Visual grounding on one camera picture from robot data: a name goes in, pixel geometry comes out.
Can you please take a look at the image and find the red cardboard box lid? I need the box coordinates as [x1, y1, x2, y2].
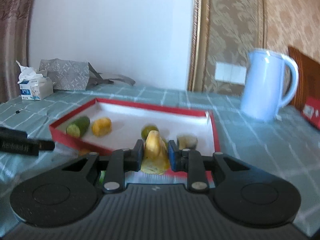
[302, 97, 320, 130]

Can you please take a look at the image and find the checked teal tablecloth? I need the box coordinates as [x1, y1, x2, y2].
[1, 85, 319, 235]

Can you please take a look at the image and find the long cucumber piece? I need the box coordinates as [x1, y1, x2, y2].
[98, 171, 105, 186]

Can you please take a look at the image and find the white tissue pack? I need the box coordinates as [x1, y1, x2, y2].
[16, 60, 53, 100]

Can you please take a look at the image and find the gold wall moulding frame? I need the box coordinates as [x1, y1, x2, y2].
[187, 0, 266, 95]

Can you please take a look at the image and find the yellow pepper piece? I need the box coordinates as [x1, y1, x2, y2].
[91, 117, 112, 137]

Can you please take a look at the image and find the eggplant piece dark skin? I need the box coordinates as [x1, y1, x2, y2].
[177, 134, 198, 150]

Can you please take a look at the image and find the white wall switch panel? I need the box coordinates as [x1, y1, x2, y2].
[214, 62, 247, 85]

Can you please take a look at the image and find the yellow fruit wedge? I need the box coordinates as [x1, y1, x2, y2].
[141, 131, 170, 175]

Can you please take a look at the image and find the small orange round fruit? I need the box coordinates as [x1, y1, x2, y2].
[78, 149, 91, 156]

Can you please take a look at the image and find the light blue electric kettle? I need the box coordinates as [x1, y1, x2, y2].
[240, 49, 299, 122]

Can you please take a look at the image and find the pink patterned curtain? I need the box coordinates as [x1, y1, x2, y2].
[0, 0, 33, 102]

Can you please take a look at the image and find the short cucumber half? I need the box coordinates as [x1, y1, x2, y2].
[66, 116, 91, 138]

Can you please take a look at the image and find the grey patterned gift bag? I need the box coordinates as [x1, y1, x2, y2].
[39, 59, 136, 90]

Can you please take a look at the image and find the red shallow cardboard tray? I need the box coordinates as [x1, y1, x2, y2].
[49, 98, 220, 156]

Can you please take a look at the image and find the green tomato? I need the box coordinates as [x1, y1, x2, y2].
[141, 125, 159, 141]

